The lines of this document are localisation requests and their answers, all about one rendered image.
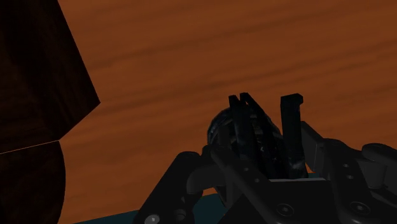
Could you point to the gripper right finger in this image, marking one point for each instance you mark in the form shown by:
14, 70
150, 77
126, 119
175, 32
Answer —
344, 173

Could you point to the dark wooden robot stand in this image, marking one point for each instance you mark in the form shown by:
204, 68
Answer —
37, 77

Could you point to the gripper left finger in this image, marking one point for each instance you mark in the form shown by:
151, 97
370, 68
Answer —
173, 192

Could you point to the dark glossy round object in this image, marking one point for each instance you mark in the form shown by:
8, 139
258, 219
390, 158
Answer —
270, 146

